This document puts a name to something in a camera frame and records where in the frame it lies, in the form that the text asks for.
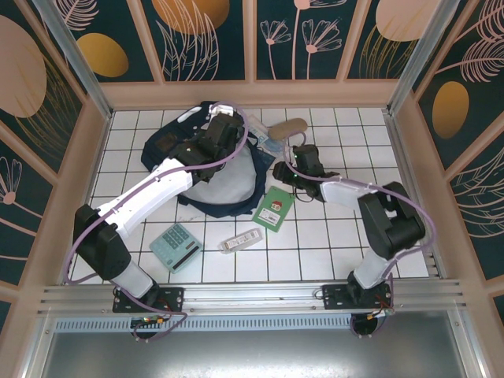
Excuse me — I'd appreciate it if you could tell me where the green notebook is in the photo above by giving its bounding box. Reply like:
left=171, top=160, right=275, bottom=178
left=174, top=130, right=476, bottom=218
left=251, top=185, right=296, bottom=232

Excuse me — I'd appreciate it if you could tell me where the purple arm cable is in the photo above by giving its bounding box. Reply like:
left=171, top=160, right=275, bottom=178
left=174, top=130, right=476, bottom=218
left=62, top=101, right=250, bottom=342
left=282, top=132, right=437, bottom=339

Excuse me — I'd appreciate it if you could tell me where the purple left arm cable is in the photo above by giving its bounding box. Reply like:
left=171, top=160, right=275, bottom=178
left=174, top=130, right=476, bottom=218
left=62, top=101, right=250, bottom=342

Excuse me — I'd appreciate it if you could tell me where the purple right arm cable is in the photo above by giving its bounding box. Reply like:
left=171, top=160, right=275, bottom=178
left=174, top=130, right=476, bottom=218
left=282, top=132, right=437, bottom=339

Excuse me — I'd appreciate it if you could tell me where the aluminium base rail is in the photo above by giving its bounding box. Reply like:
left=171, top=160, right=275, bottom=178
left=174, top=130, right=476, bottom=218
left=37, top=279, right=468, bottom=316

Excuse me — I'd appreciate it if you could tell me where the tan pencil case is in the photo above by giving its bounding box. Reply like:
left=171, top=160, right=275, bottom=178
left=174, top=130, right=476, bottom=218
left=268, top=117, right=308, bottom=139

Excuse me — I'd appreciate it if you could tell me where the navy blue backpack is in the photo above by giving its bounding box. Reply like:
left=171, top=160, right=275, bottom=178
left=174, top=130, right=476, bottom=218
left=142, top=100, right=276, bottom=217

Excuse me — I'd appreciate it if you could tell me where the teal calculator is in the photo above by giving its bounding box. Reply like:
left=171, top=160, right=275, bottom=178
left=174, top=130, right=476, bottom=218
left=149, top=223, right=204, bottom=273

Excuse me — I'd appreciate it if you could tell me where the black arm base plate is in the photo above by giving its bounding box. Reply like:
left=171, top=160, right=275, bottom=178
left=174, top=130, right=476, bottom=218
left=113, top=286, right=186, bottom=314
left=321, top=283, right=395, bottom=312

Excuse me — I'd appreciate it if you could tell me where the clear pen pack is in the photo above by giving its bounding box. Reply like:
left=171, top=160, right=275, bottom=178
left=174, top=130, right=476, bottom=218
left=246, top=113, right=279, bottom=157

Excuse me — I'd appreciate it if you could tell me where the slotted grey cable tray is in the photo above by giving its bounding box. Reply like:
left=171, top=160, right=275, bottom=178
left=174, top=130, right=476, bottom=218
left=53, top=317, right=355, bottom=334

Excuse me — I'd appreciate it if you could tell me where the aluminium side rail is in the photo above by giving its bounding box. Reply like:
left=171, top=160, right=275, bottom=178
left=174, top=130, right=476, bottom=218
left=384, top=109, right=448, bottom=279

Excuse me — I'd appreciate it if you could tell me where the aluminium frame post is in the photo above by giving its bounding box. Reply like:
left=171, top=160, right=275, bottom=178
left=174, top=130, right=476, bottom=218
left=31, top=0, right=115, bottom=121
left=385, top=0, right=461, bottom=117

